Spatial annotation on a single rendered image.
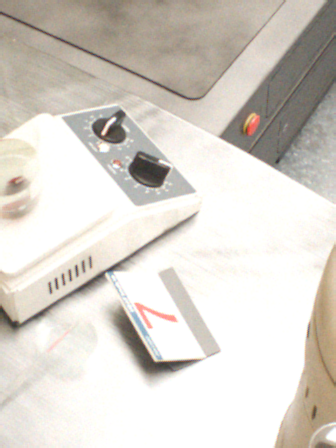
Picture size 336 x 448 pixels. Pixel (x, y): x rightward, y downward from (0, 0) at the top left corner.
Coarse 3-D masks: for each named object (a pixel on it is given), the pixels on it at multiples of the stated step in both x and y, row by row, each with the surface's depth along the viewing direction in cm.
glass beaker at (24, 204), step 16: (0, 112) 100; (16, 112) 100; (0, 128) 102; (16, 128) 102; (32, 128) 101; (32, 144) 103; (32, 160) 99; (0, 176) 98; (16, 176) 98; (32, 176) 100; (0, 192) 100; (16, 192) 100; (32, 192) 102; (0, 208) 102; (16, 208) 102; (32, 208) 104; (0, 224) 104; (16, 224) 104
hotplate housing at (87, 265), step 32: (64, 128) 112; (96, 160) 110; (128, 224) 107; (160, 224) 111; (64, 256) 105; (96, 256) 108; (128, 256) 112; (0, 288) 105; (32, 288) 105; (64, 288) 109
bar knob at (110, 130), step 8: (120, 112) 113; (96, 120) 114; (104, 120) 114; (112, 120) 112; (120, 120) 113; (96, 128) 113; (104, 128) 112; (112, 128) 112; (120, 128) 114; (104, 136) 112; (112, 136) 113; (120, 136) 113
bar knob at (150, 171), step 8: (144, 152) 111; (136, 160) 110; (144, 160) 110; (152, 160) 110; (160, 160) 111; (136, 168) 111; (144, 168) 111; (152, 168) 110; (160, 168) 110; (168, 168) 110; (136, 176) 110; (144, 176) 110; (152, 176) 111; (160, 176) 111; (144, 184) 110; (152, 184) 110; (160, 184) 111
